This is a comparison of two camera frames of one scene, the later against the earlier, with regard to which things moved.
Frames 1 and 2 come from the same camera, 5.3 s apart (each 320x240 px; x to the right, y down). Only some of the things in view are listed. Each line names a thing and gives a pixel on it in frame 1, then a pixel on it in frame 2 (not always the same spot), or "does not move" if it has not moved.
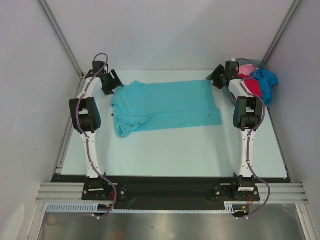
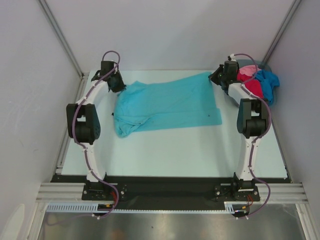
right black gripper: x=218 y=76 does not move
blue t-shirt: x=267 y=80 does not move
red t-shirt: x=252 y=83 does not move
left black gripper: x=108 y=91 → x=122 y=86
